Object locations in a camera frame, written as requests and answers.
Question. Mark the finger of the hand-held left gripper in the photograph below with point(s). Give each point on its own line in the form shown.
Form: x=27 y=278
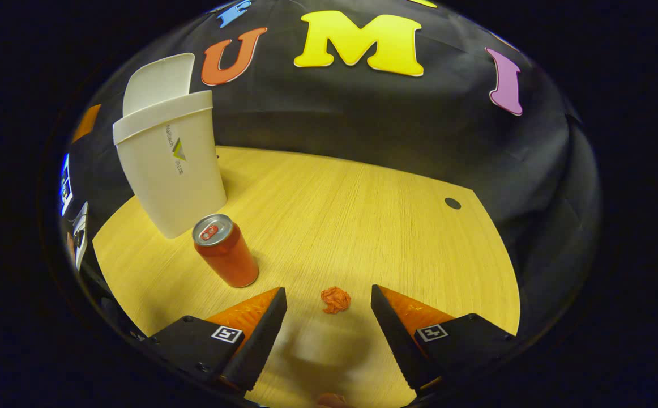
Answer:
x=85 y=122

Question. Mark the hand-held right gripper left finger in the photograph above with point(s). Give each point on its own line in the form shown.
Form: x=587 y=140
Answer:
x=264 y=334

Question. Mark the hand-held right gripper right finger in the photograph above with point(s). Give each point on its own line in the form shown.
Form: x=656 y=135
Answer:
x=397 y=334

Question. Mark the orange paper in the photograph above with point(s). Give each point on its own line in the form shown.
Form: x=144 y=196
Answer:
x=335 y=300

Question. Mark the red pop can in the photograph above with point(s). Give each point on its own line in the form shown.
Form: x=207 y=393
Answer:
x=228 y=258

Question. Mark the white desktop garbage bin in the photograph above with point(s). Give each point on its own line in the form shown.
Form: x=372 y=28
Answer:
x=176 y=181

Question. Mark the lit computer screen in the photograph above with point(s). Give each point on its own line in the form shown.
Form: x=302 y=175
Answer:
x=65 y=187

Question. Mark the white framed computer screen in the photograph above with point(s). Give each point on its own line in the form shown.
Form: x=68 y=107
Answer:
x=81 y=233

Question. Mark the black desk grommet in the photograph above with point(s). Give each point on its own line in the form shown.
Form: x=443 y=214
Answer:
x=452 y=203

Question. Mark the black backdrop cloth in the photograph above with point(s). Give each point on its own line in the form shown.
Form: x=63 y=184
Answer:
x=419 y=141

